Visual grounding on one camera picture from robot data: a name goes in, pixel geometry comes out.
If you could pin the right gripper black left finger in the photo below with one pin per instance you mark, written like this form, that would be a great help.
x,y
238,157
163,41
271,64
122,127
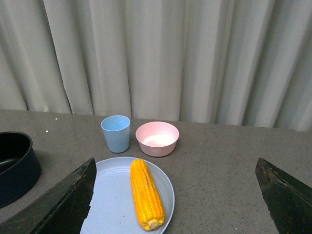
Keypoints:
x,y
61,210

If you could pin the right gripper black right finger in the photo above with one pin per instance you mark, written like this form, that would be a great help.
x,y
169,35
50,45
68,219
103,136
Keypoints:
x,y
289,200

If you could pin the dark blue saucepan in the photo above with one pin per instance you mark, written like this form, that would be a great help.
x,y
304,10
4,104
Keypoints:
x,y
19,166

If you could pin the yellow corn cob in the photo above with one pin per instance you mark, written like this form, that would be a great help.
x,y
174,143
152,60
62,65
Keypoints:
x,y
149,207

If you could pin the light blue plate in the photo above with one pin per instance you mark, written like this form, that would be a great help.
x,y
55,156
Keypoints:
x,y
112,208

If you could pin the light blue cup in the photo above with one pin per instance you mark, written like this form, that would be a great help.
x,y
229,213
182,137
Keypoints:
x,y
116,130

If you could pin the pink bowl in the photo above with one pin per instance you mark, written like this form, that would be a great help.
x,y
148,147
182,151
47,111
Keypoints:
x,y
157,138

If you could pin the white curtain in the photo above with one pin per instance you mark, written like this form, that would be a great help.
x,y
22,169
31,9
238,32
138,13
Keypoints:
x,y
236,62

